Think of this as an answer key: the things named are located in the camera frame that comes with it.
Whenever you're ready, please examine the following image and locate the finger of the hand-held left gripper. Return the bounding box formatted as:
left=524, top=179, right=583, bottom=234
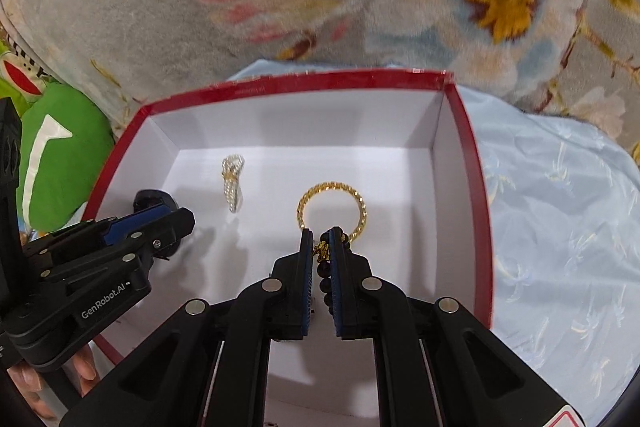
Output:
left=22, top=204, right=168, bottom=253
left=97, top=207, right=197, bottom=265

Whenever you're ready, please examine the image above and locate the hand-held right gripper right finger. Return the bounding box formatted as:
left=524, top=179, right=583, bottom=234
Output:
left=331, top=227, right=586, bottom=427

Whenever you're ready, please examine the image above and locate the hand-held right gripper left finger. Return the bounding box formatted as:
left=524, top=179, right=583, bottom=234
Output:
left=59, top=228, right=317, bottom=427

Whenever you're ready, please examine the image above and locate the dark beaded bracelet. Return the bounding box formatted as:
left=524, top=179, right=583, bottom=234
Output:
left=312, top=227, right=351, bottom=314

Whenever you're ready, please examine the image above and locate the pearl bracelet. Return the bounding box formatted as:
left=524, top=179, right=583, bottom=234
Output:
left=221, top=153, right=247, bottom=214

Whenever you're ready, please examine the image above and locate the gold bangle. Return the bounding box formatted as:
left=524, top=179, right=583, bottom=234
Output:
left=297, top=181, right=369, bottom=242

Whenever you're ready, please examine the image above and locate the red gift box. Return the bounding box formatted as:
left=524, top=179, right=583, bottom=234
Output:
left=80, top=69, right=496, bottom=427

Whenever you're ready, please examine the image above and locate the person's left hand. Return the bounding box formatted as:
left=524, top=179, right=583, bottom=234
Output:
left=7, top=339, right=98, bottom=419

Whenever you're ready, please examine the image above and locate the green round cushion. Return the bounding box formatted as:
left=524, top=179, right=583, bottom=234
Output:
left=17, top=84, right=116, bottom=233

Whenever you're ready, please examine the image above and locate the cartoon monkey bedsheet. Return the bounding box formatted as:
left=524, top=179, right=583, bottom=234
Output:
left=0, top=9, right=56, bottom=102

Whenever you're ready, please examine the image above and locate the light blue palm-print sheet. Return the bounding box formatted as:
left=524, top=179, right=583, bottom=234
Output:
left=225, top=59, right=640, bottom=427

